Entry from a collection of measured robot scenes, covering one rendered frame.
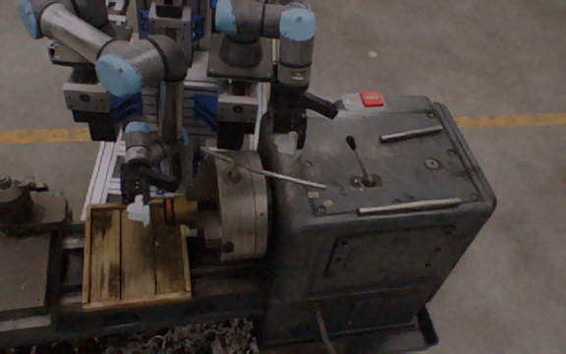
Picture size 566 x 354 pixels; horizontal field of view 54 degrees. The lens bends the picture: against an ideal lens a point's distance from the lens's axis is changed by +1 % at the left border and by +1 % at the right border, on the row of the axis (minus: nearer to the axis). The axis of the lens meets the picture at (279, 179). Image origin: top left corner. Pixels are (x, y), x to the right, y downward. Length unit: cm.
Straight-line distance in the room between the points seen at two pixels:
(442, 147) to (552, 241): 182
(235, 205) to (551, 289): 211
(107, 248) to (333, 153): 74
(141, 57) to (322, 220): 62
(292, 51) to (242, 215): 47
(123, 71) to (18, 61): 247
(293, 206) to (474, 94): 278
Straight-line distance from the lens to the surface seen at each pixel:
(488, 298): 299
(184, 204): 154
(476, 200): 156
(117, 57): 147
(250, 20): 128
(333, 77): 380
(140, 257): 173
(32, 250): 170
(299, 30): 118
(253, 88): 188
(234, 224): 144
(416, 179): 153
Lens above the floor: 235
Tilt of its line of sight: 50 degrees down
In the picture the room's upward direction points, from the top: 10 degrees clockwise
